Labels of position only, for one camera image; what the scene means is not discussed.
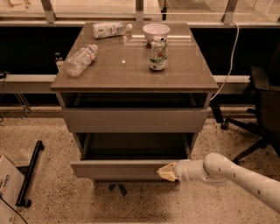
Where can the yellow foam-covered gripper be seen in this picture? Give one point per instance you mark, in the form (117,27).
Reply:
(182,171)

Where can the grey drawer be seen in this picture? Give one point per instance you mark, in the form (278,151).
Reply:
(129,157)
(108,120)

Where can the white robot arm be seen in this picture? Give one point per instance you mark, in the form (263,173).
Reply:
(216,169)

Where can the grey drawer cabinet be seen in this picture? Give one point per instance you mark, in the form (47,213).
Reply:
(120,76)

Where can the green white soda can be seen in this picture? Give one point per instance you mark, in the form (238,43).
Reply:
(158,53)

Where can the black metal stand bar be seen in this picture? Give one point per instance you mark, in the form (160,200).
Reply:
(27,171)

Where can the black office chair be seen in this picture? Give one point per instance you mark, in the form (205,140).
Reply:
(267,107)

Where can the clear plastic bottle front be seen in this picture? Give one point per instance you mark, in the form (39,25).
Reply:
(77,63)

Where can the white bowl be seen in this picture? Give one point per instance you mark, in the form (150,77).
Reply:
(151,30)

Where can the small bottle behind cabinet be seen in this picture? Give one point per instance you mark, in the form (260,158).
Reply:
(59,60)

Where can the cardboard box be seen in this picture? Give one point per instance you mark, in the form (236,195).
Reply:
(11,180)

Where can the plastic bottle white label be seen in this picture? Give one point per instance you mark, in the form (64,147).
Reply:
(110,29)

